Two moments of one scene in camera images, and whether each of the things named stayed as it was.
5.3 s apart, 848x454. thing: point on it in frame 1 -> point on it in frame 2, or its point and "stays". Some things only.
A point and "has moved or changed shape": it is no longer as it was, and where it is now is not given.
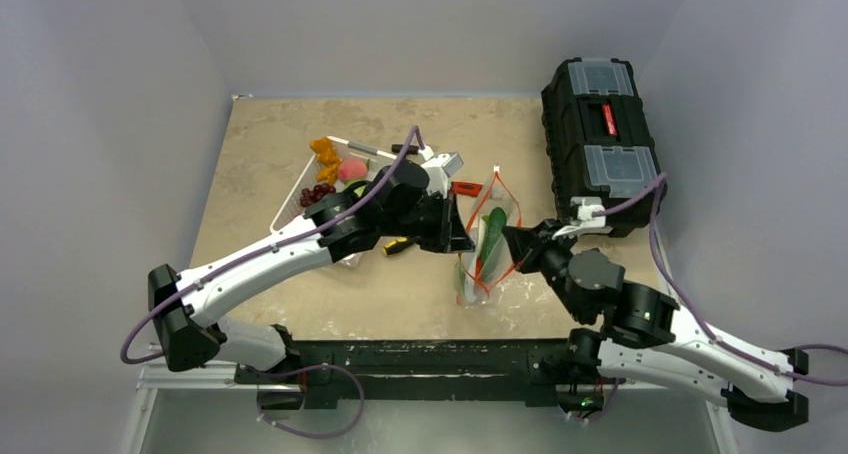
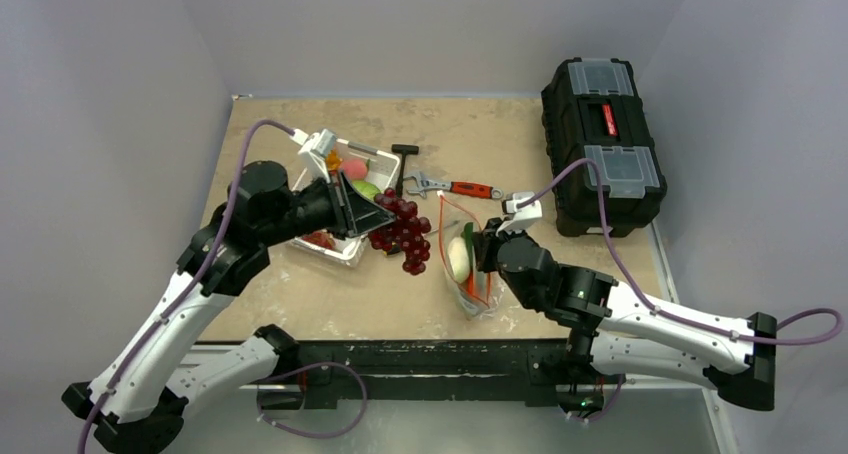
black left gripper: x=450 y=234 -> x=360 y=214
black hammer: x=412 y=150 stays
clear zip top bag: x=494 y=209 has moved or changed shape
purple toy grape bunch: x=308 y=197 has moved or changed shape
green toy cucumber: x=496 y=221 has moved or changed shape
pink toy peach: x=353 y=169 stays
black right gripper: x=536 y=247 -> x=486 y=249
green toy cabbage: x=357 y=189 stays
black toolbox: x=600 y=138 stays
